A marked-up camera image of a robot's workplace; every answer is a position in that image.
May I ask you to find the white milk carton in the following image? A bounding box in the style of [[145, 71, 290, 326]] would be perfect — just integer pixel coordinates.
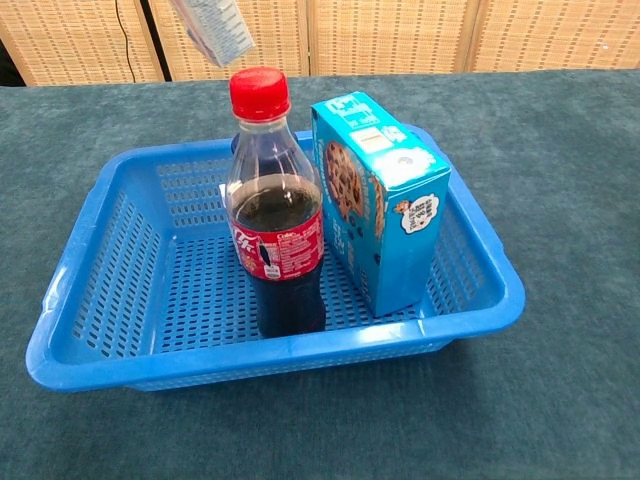
[[168, 0, 257, 69]]

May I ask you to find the blue cookie box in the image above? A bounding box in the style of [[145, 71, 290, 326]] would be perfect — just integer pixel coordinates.
[[309, 90, 453, 317]]

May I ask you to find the teal carpet table cloth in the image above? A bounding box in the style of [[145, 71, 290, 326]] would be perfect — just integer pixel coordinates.
[[0, 68, 640, 480]]

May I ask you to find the thin black hanging cable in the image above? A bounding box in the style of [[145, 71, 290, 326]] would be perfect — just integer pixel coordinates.
[[114, 0, 137, 84]]

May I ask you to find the bamboo folding screen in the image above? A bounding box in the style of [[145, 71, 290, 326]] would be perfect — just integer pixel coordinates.
[[0, 0, 640, 87]]

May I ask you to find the blue plastic perforated basket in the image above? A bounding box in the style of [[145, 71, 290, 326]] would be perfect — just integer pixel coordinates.
[[24, 124, 528, 392]]

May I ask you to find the cola bottle red cap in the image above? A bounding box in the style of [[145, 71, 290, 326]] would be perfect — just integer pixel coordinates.
[[224, 67, 327, 339]]

